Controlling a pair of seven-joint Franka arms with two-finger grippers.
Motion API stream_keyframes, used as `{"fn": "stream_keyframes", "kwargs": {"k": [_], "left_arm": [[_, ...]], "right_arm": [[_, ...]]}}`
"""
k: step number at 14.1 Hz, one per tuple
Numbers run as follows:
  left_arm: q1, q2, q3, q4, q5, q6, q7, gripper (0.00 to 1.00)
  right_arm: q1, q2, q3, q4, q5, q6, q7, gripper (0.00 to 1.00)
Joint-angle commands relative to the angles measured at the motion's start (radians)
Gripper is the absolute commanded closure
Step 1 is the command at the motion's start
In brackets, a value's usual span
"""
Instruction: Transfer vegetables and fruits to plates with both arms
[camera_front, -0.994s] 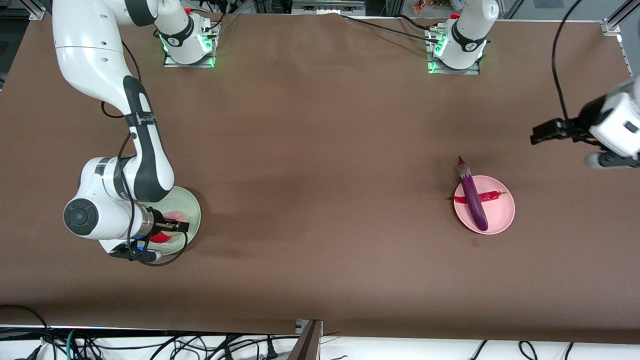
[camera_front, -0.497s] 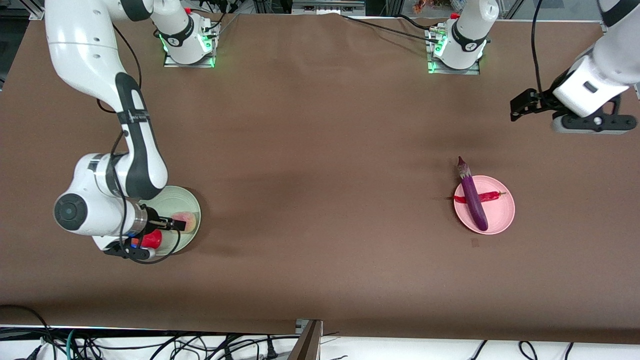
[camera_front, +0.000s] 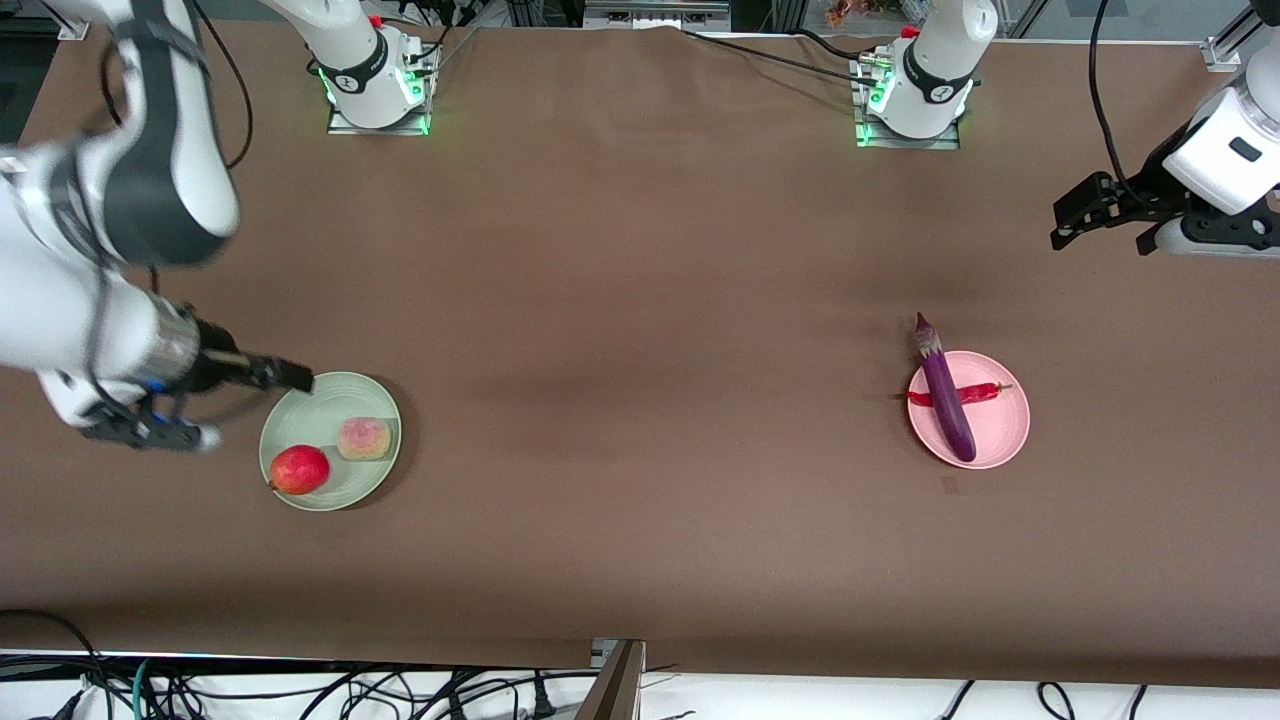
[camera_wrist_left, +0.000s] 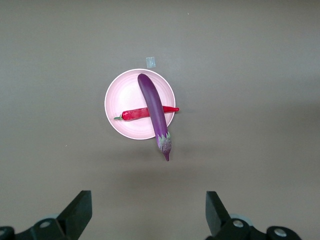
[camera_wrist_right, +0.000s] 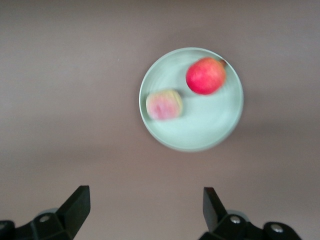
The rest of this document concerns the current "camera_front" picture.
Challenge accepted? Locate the red pomegranate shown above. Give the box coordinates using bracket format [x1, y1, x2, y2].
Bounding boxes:
[267, 444, 332, 497]

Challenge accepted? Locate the pink yellow peach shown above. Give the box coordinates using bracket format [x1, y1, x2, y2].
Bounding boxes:
[336, 416, 393, 462]

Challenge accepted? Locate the red chili pepper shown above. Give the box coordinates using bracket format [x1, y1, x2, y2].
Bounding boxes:
[904, 381, 1014, 409]

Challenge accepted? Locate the purple eggplant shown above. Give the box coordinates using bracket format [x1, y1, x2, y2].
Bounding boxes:
[914, 312, 978, 464]

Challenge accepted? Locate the pale green round plate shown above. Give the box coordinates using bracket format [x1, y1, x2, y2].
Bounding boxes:
[259, 371, 403, 513]

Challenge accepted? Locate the pink round plate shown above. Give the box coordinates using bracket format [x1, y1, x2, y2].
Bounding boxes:
[906, 350, 1031, 471]

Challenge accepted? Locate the brown table cover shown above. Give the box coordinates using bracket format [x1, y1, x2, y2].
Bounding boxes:
[0, 15, 1280, 691]

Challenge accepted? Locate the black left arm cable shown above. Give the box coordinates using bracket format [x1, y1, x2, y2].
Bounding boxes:
[1087, 0, 1143, 198]

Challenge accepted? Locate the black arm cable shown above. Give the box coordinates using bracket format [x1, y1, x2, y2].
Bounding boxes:
[188, 0, 254, 170]
[1087, 0, 1143, 198]

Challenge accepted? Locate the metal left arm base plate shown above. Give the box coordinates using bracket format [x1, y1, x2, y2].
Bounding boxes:
[852, 55, 962, 152]

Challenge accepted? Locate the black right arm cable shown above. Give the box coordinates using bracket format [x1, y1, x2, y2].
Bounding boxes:
[188, 0, 254, 170]

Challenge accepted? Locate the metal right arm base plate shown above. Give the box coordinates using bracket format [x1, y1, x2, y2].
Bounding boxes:
[326, 38, 434, 137]

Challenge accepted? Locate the short black tabletop cable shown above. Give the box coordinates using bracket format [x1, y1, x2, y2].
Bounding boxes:
[788, 28, 883, 63]

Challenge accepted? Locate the thick black floor cable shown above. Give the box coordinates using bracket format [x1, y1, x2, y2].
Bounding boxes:
[0, 608, 113, 720]

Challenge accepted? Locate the long black tabletop cable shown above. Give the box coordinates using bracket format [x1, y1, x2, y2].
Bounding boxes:
[683, 28, 881, 85]

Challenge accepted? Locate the dark metal post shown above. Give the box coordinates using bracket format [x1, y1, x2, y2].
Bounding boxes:
[575, 640, 647, 720]

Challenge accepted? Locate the aluminium frame profile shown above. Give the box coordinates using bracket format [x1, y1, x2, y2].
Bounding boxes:
[583, 0, 732, 32]

